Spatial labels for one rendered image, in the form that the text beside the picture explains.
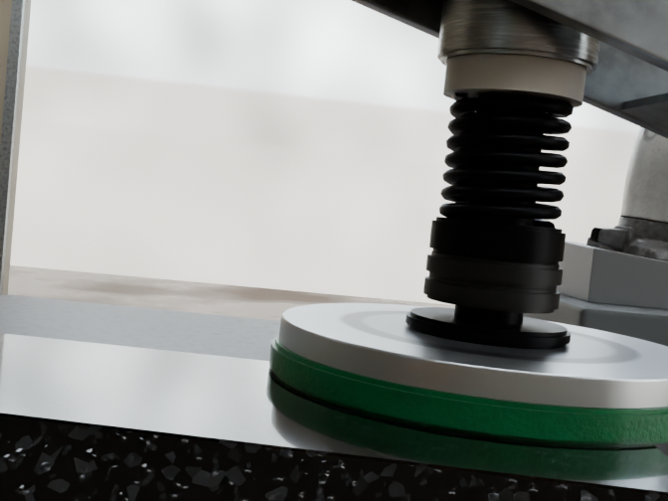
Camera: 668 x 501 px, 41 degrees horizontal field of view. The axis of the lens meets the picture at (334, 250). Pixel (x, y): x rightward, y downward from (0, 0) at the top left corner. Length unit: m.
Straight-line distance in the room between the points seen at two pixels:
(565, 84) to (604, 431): 0.17
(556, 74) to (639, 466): 0.19
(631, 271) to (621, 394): 0.99
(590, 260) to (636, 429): 0.97
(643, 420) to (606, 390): 0.02
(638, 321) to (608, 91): 0.79
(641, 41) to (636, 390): 0.16
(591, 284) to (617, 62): 0.82
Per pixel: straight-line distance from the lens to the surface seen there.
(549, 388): 0.37
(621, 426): 0.39
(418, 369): 0.37
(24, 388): 0.39
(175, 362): 0.46
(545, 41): 0.44
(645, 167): 1.48
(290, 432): 0.34
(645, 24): 0.44
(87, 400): 0.37
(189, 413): 0.36
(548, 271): 0.45
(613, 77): 0.55
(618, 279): 1.36
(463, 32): 0.45
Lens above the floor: 0.91
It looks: 3 degrees down
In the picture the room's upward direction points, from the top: 6 degrees clockwise
